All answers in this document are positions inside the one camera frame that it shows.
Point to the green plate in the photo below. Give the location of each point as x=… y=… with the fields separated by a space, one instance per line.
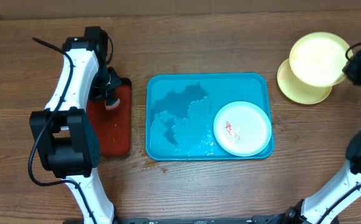
x=298 y=91
x=318 y=58

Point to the light blue plate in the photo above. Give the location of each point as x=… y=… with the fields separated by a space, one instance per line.
x=242 y=129

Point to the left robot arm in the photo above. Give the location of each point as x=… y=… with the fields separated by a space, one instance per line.
x=66 y=149

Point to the black red water tray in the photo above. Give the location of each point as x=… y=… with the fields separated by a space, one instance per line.
x=113 y=127

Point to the teal plastic tray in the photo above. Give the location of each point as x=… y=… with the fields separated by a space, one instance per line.
x=180 y=110

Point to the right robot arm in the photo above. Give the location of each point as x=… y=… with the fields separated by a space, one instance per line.
x=345 y=187

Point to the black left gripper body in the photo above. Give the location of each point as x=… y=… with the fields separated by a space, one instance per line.
x=106 y=84

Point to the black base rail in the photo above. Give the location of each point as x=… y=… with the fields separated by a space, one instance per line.
x=257 y=219

